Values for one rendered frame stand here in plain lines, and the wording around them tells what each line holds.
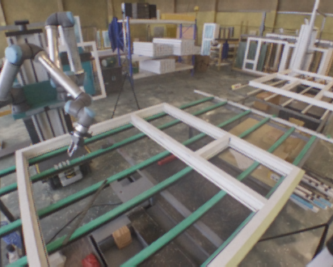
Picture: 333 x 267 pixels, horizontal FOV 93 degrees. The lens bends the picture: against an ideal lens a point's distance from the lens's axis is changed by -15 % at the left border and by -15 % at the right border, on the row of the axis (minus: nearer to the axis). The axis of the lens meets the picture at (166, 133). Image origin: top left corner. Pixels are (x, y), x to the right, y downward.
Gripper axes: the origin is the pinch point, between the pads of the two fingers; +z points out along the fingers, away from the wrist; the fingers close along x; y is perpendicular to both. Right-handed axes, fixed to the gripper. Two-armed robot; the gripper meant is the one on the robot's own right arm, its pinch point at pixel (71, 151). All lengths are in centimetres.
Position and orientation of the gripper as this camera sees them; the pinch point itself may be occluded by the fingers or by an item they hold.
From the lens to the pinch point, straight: 144.4
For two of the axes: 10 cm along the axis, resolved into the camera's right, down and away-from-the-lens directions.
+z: -4.7, 8.8, 0.8
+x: 6.6, 4.1, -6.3
